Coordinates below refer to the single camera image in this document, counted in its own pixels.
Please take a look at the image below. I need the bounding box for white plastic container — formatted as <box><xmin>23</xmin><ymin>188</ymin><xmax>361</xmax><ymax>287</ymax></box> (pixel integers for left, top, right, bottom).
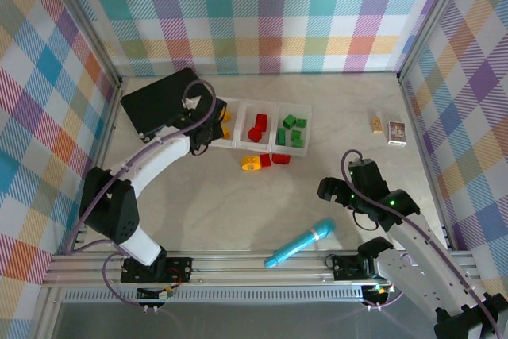
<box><xmin>270</xmin><ymin>102</ymin><xmax>314</xmax><ymax>157</ymax></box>
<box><xmin>214</xmin><ymin>95</ymin><xmax>245</xmax><ymax>150</ymax></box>
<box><xmin>236</xmin><ymin>98</ymin><xmax>279</xmax><ymax>154</ymax></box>

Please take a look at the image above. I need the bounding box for yellow curved lego brick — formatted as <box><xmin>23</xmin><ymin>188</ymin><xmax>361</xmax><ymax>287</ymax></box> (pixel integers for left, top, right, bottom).
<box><xmin>241</xmin><ymin>155</ymin><xmax>262</xmax><ymax>172</ymax></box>

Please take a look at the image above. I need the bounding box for black flat box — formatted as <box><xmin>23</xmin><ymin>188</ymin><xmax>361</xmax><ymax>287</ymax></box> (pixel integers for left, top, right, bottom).
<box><xmin>120</xmin><ymin>67</ymin><xmax>204</xmax><ymax>144</ymax></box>

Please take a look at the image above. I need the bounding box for small printed card box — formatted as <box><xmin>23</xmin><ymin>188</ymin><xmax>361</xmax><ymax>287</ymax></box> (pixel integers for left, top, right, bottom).
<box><xmin>387</xmin><ymin>121</ymin><xmax>409</xmax><ymax>147</ymax></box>

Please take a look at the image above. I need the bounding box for teal toy microphone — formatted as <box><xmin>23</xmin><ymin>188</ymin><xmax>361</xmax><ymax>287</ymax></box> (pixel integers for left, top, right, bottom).
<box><xmin>263</xmin><ymin>217</ymin><xmax>337</xmax><ymax>269</ymax></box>

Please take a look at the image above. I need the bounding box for small circuit board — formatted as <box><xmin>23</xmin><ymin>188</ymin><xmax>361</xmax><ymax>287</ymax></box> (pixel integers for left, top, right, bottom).
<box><xmin>363</xmin><ymin>283</ymin><xmax>394</xmax><ymax>296</ymax></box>
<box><xmin>136</xmin><ymin>285</ymin><xmax>176</xmax><ymax>301</ymax></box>

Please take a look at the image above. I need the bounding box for perforated metal strip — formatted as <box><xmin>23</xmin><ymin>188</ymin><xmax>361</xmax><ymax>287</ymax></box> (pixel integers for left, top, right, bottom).
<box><xmin>59</xmin><ymin>289</ymin><xmax>368</xmax><ymax>304</ymax></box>

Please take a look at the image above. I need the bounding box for purple cable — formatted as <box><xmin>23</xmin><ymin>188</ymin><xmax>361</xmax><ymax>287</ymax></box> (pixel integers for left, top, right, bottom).
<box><xmin>341</xmin><ymin>149</ymin><xmax>501</xmax><ymax>339</ymax></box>
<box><xmin>65</xmin><ymin>79</ymin><xmax>218</xmax><ymax>255</ymax></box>
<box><xmin>102</xmin><ymin>253</ymin><xmax>144</xmax><ymax>307</ymax></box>
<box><xmin>363</xmin><ymin>291</ymin><xmax>405</xmax><ymax>311</ymax></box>

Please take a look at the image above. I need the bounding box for aluminium frame side rail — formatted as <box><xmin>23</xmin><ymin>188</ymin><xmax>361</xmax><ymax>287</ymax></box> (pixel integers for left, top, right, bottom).
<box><xmin>398</xmin><ymin>75</ymin><xmax>461</xmax><ymax>255</ymax></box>
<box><xmin>65</xmin><ymin>76</ymin><xmax>125</xmax><ymax>255</ymax></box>

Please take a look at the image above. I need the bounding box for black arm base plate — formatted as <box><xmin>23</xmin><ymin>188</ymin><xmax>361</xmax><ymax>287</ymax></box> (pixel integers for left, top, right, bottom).
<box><xmin>120</xmin><ymin>256</ymin><xmax>194</xmax><ymax>283</ymax></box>
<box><xmin>330</xmin><ymin>253</ymin><xmax>394</xmax><ymax>281</ymax></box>

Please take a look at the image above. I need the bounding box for aluminium frame post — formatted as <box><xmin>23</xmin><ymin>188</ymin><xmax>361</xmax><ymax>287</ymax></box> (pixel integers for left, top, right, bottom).
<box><xmin>398</xmin><ymin>0</ymin><xmax>475</xmax><ymax>83</ymax></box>
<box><xmin>41</xmin><ymin>0</ymin><xmax>125</xmax><ymax>87</ymax></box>

